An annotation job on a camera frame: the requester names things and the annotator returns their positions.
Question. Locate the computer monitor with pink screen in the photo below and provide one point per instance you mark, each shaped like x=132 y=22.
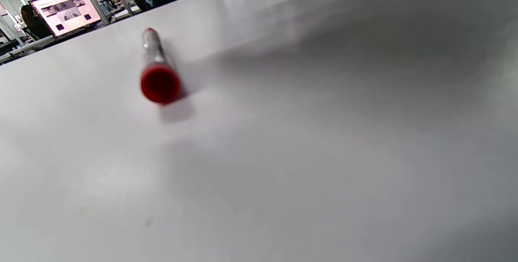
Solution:
x=66 y=10

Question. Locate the red marker cap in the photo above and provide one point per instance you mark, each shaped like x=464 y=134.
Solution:
x=160 y=85

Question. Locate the white marker with red tip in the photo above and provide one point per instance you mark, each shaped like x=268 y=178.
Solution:
x=153 y=47

